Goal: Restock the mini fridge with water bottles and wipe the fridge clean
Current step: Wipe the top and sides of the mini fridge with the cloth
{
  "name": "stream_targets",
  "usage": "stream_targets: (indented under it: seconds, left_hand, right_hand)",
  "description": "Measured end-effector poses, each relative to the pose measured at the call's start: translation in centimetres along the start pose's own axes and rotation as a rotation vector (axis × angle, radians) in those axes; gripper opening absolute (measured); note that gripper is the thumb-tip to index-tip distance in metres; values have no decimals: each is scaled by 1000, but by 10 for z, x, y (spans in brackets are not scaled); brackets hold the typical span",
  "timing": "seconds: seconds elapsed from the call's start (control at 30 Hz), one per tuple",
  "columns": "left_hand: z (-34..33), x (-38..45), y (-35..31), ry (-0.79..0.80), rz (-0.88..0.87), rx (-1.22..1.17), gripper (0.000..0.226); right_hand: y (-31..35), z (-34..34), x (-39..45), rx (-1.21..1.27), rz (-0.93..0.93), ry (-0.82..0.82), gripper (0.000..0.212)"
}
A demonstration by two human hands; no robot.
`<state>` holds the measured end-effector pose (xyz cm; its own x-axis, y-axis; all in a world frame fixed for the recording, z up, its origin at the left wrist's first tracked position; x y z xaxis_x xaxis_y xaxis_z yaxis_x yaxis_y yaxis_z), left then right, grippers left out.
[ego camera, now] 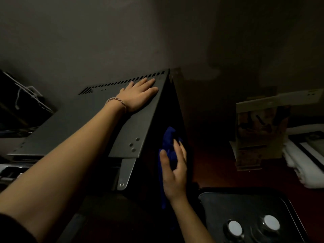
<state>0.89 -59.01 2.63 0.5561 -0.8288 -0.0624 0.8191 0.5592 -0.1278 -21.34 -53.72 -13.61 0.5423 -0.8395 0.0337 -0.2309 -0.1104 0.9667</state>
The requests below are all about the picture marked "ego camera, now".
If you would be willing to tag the white socket with plug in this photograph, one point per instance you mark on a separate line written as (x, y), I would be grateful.
(34, 91)

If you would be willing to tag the printed brochure stand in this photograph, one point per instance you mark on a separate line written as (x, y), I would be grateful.
(260, 129)

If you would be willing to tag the black television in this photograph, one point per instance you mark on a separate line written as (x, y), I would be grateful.
(15, 111)

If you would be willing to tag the person's right hand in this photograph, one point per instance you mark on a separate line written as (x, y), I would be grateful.
(176, 182)

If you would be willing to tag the black mini fridge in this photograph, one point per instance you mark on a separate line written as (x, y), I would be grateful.
(101, 118)

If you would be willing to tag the white folded towel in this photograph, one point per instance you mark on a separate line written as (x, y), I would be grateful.
(301, 169)

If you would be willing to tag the person's left forearm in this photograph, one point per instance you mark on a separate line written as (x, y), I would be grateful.
(63, 169)

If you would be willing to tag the white double wall socket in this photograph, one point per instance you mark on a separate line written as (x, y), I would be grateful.
(303, 96)

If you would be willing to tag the blue cloth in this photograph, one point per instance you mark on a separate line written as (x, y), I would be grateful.
(168, 139)

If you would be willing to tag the person's black left sleeve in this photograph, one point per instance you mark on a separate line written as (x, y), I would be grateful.
(12, 230)

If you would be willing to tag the clear plastic water bottle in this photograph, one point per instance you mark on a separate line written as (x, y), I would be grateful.
(271, 222)
(234, 228)

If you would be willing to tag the black serving tray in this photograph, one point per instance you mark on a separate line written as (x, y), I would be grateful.
(227, 202)

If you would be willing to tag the person's right forearm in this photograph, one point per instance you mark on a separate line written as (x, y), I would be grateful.
(192, 222)

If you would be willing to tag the person's left hand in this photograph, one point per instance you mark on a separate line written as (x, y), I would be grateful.
(138, 96)

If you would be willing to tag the remote controls on black folder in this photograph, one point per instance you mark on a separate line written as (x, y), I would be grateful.
(311, 146)

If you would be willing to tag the red wooden side cabinet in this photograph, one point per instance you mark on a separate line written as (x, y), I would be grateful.
(215, 169)

